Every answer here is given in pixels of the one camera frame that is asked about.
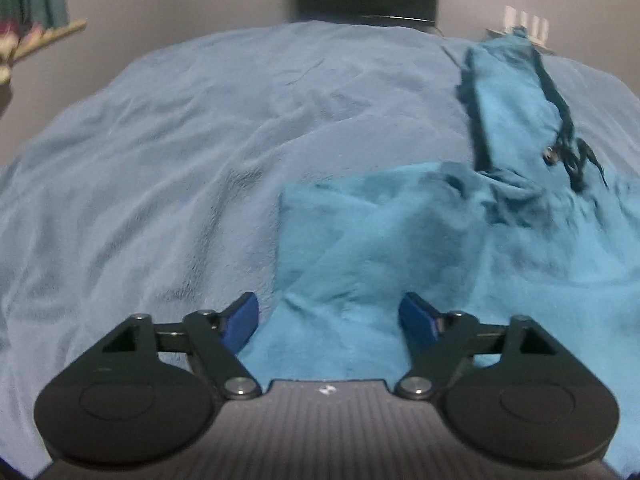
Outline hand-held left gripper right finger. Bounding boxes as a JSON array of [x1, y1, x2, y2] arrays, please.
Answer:
[[394, 291, 558, 402]]

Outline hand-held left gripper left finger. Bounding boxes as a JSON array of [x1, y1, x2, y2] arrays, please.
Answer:
[[97, 291, 263, 401]]

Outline teal hooded jacket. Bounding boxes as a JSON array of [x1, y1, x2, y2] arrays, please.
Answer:
[[237, 27, 640, 476]]

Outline blue fleece blanket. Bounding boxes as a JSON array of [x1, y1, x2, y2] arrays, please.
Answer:
[[0, 20, 640, 478]]

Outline white router with antennas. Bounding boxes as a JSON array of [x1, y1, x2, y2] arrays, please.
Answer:
[[487, 6, 556, 53]]

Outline wooden window sill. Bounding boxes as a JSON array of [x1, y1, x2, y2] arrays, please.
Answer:
[[10, 19, 88, 63]]

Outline pink slippers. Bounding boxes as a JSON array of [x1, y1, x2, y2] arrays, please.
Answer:
[[0, 17, 31, 47]]

